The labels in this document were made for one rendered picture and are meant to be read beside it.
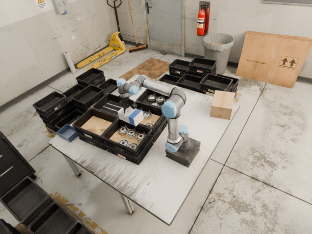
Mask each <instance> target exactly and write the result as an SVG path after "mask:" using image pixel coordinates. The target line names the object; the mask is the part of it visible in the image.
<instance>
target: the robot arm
mask: <svg viewBox="0 0 312 234"><path fill-rule="evenodd" d="M117 87H118V91H119V94H120V95H119V97H120V98H121V100H120V101H119V104H120V106H121V107H123V110H122V111H121V113H122V114H123V116H124V118H126V114H127V108H129V107H131V108H132V109H135V108H136V107H137V104H135V103H134V102H133V101H132V100H131V99H130V98H129V94H131V95H137V94H138V92H139V89H140V88H141V87H144V88H147V89H150V90H152V91H155V92H158V93H160V94H163V95H165V96H168V97H169V99H168V100H167V101H166V102H165V103H164V104H163V106H162V113H163V114H164V116H165V117H166V118H167V119H168V133H169V134H168V136H167V142H166V143H165V147H166V148H167V149H168V150H169V151H171V152H176V151H177V150H181V151H185V150H188V149H189V148H190V146H191V142H190V140H189V130H188V127H187V126H185V125H179V117H180V115H181V108H182V107H183V106H184V105H185V103H186V101H187V98H186V95H185V93H184V92H183V91H182V90H180V89H178V88H176V87H173V88H172V87H169V86H166V85H163V84H161V83H158V82H155V81H152V80H149V79H148V78H147V76H145V75H141V76H139V77H138V78H137V79H136V80H135V81H133V82H132V83H131V84H128V83H126V81H125V79H123V78H121V79H119V80H117Z"/></svg>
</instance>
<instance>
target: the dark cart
mask: <svg viewBox="0 0 312 234"><path fill-rule="evenodd" d="M35 172H36V171H35V170H34V169H33V167H32V166H31V165H30V164H29V163H28V162H27V160H26V159H25V158H24V157H23V156H22V155H21V154H20V153H19V152H18V150H17V149H16V148H15V147H14V146H13V145H12V143H11V142H10V141H9V140H8V139H7V138H6V136H5V135H4V134H3V133H2V132H1V131H0V198H1V197H2V196H3V195H5V194H6V193H7V192H8V191H9V190H11V189H12V188H13V187H14V186H16V185H17V184H18V183H19V182H21V181H22V180H23V179H24V178H25V177H27V176H28V177H31V178H33V179H35V178H36V176H35V175H34V173H35Z"/></svg>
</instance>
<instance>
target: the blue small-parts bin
mask: <svg viewBox="0 0 312 234"><path fill-rule="evenodd" d="M57 134H58V135H59V137H61V138H63V139H65V140H67V141H68V142H70V143H71V142H72V141H73V140H74V139H75V138H76V137H78V135H77V134H76V130H75V129H74V127H72V126H70V125H68V124H66V125H65V126H64V127H63V128H61V129H60V130H59V131H57Z"/></svg>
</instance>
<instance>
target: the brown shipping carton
mask: <svg viewBox="0 0 312 234"><path fill-rule="evenodd" d="M234 95H235V93H234V92H227V91H217V90H215V93H214V98H213V101H212V105H211V112H210V117H216V118H222V119H227V120H230V118H231V113H232V108H233V103H234Z"/></svg>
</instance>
